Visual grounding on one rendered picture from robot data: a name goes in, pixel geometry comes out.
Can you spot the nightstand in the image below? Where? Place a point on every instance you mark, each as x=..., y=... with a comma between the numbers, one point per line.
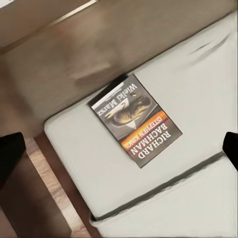
x=27, y=208

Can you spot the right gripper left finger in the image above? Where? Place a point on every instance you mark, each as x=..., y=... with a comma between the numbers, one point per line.
x=12, y=148

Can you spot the hardback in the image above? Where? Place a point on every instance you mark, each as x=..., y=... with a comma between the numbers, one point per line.
x=134, y=117

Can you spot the bed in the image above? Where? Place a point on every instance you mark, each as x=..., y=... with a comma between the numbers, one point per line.
x=59, y=57

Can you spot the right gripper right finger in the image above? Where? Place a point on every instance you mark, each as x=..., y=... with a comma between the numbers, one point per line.
x=230, y=148

